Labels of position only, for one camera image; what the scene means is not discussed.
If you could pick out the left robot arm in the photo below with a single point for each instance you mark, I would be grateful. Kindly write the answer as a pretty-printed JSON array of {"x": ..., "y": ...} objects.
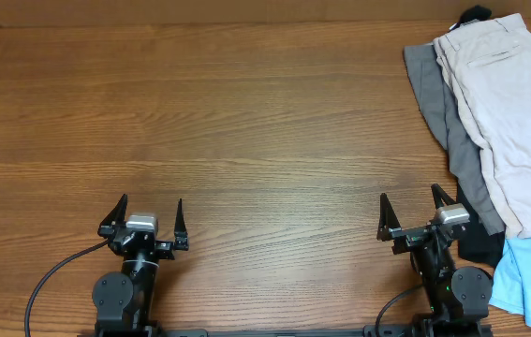
[{"x": 123, "y": 299}]

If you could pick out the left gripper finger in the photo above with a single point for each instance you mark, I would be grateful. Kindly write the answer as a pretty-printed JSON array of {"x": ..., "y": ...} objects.
[
  {"x": 114, "y": 219},
  {"x": 181, "y": 241}
]

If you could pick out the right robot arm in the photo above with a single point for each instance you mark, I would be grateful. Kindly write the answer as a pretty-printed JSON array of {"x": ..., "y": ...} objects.
[{"x": 458, "y": 297}]

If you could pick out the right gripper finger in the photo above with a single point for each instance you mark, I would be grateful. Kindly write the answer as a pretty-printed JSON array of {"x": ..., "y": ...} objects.
[
  {"x": 388, "y": 223},
  {"x": 441, "y": 198}
]

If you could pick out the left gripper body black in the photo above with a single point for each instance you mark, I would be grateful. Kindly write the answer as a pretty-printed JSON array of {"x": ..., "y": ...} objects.
[{"x": 163, "y": 249}]

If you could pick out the grey t-shirt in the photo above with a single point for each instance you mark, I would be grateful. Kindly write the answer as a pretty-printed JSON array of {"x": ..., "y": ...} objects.
[{"x": 439, "y": 109}]

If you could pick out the beige shorts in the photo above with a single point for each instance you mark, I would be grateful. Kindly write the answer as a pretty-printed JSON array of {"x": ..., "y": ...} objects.
[{"x": 487, "y": 65}]

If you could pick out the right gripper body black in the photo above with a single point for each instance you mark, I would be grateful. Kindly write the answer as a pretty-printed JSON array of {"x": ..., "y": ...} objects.
[{"x": 409, "y": 239}]

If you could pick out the black garment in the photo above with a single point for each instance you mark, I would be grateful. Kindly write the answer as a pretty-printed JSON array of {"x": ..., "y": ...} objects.
[{"x": 477, "y": 245}]

